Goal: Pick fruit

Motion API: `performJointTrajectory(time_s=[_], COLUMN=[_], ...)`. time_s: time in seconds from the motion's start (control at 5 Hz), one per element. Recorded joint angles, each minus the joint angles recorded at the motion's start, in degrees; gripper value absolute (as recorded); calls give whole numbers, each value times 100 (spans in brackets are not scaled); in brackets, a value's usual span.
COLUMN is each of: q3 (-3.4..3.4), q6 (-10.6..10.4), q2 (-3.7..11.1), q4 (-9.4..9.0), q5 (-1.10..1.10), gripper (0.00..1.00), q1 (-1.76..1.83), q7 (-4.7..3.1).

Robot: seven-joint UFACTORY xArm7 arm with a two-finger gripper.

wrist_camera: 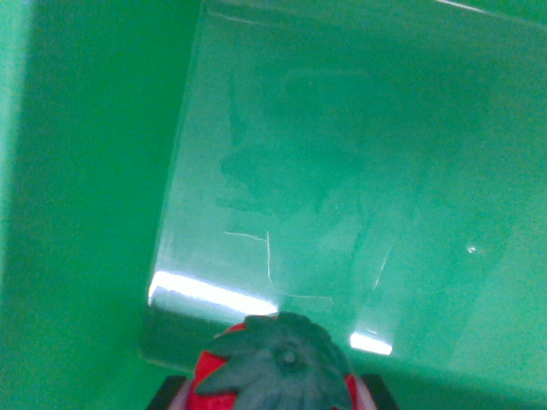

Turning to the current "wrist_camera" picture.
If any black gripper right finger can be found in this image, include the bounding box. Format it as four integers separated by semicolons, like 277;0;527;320
354;373;401;410

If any green plastic bin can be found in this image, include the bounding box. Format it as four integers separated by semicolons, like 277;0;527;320
0;0;547;410

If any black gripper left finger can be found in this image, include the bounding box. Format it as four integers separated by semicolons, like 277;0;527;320
147;375;197;410

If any red toy strawberry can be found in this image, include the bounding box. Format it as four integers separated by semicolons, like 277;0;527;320
169;311;373;410

